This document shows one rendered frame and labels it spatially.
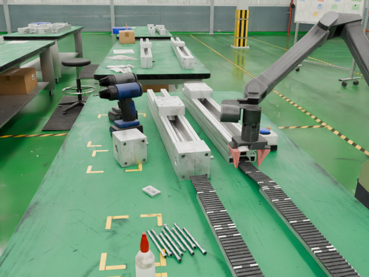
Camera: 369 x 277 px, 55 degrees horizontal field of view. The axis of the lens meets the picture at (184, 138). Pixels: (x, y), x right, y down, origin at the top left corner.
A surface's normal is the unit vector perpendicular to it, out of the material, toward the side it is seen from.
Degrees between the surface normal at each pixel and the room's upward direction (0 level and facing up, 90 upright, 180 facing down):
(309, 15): 90
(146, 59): 90
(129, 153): 90
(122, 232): 0
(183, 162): 90
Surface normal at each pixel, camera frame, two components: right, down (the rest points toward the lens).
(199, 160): 0.20, 0.35
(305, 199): 0.00, -0.93
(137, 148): 0.45, 0.32
